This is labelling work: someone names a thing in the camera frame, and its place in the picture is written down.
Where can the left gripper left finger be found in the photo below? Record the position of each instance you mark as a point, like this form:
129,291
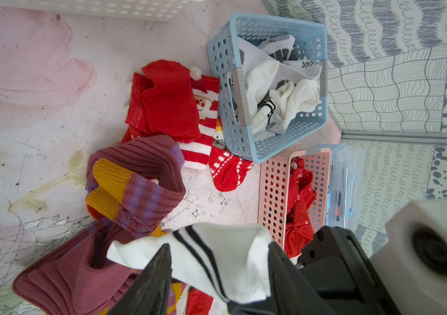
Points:
149,294

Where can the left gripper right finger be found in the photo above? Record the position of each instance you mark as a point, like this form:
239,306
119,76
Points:
291,293

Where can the red snowflake sock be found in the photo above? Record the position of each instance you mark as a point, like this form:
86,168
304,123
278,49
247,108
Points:
301,195

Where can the maroon purple toe sock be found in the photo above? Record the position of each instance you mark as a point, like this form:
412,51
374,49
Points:
136,184

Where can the red fleece sock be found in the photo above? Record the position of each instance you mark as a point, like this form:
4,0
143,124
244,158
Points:
162,103

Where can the white sock black stripes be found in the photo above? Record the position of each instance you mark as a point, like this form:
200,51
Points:
283,105

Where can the plain white sock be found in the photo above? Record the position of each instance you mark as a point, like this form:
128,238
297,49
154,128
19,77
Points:
258,83

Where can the plain red sock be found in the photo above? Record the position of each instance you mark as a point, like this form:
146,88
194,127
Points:
198,303

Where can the white sock black pattern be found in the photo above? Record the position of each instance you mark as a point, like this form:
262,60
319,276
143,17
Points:
282,48

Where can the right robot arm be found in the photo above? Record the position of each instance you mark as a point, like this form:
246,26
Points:
408,275

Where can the pink plastic basket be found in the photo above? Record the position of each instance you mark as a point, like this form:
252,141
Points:
275,189

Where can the blue plastic basket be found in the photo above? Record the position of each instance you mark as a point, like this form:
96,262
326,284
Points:
234,53

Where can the white plastic basket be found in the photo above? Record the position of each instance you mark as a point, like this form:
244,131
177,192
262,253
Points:
153,10

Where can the clear plastic tool box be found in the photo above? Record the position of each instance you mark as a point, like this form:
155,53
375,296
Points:
345,184

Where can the red patterned sock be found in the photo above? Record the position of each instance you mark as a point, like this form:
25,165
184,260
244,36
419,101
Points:
228,171

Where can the red santa striped sock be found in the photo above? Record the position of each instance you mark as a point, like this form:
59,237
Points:
206,95

